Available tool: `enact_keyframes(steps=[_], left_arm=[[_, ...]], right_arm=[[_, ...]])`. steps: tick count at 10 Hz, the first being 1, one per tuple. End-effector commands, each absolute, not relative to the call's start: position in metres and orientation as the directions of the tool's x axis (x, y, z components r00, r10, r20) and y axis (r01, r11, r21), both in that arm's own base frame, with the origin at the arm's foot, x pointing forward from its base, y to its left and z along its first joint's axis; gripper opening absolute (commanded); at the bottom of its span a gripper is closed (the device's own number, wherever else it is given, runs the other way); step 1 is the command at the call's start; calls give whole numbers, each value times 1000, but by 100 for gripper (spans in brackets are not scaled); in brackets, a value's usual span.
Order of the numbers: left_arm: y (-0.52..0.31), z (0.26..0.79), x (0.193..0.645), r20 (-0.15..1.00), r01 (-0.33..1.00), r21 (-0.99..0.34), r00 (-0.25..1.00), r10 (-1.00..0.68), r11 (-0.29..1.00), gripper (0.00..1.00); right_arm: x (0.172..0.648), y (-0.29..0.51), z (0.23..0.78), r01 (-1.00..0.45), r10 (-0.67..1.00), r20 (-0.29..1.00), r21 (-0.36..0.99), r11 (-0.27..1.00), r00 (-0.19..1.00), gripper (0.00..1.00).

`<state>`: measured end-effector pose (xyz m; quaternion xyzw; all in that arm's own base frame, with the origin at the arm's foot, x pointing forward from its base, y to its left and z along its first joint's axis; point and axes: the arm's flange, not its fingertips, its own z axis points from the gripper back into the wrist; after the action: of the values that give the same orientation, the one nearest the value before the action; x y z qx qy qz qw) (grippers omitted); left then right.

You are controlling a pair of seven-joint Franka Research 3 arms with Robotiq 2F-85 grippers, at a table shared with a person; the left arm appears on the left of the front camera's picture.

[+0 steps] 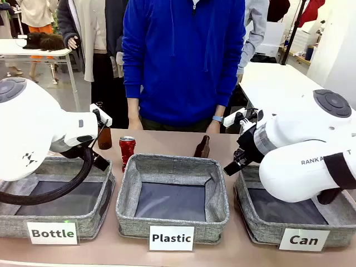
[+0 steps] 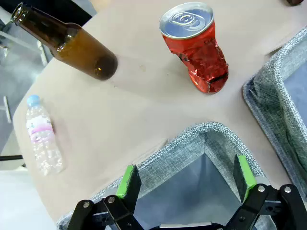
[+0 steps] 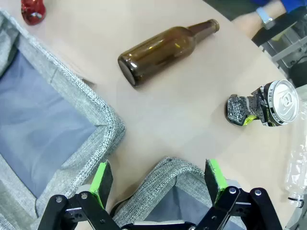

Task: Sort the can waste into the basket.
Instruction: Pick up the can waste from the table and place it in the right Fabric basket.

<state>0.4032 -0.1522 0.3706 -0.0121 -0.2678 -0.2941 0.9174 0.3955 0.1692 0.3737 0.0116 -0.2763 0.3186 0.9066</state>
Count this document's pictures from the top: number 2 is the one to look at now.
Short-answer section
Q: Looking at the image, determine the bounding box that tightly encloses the crushed red soda can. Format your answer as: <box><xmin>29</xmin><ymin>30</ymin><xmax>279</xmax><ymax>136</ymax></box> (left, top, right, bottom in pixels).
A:
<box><xmin>158</xmin><ymin>1</ymin><xmax>229</xmax><ymax>94</ymax></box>

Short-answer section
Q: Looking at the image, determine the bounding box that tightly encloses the grey fabric basket labelled Plastic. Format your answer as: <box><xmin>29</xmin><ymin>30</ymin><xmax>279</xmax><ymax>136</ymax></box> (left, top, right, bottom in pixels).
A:
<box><xmin>242</xmin><ymin>25</ymin><xmax>307</xmax><ymax>201</ymax></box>

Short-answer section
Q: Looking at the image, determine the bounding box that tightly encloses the grey fabric basket labelled Bottle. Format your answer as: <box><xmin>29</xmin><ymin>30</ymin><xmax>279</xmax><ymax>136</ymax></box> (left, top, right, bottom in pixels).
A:
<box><xmin>56</xmin><ymin>121</ymin><xmax>276</xmax><ymax>230</ymax></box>

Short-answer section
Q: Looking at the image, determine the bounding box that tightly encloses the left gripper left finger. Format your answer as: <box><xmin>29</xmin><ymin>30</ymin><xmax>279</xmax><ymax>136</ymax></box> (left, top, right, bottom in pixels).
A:
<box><xmin>66</xmin><ymin>164</ymin><xmax>144</xmax><ymax>230</ymax></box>

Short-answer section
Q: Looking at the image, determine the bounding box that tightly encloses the small clear water bottle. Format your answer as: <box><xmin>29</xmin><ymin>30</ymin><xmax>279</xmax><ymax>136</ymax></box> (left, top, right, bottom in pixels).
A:
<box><xmin>25</xmin><ymin>94</ymin><xmax>65</xmax><ymax>176</ymax></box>

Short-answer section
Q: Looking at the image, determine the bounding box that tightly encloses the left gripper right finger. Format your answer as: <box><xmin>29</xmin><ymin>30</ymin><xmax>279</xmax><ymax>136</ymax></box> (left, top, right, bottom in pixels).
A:
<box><xmin>224</xmin><ymin>154</ymin><xmax>307</xmax><ymax>230</ymax></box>

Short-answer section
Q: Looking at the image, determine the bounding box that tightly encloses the white table with metal legs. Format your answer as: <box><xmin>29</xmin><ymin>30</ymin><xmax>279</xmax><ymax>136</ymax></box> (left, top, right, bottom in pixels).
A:
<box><xmin>0</xmin><ymin>6</ymin><xmax>48</xmax><ymax>67</ymax></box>

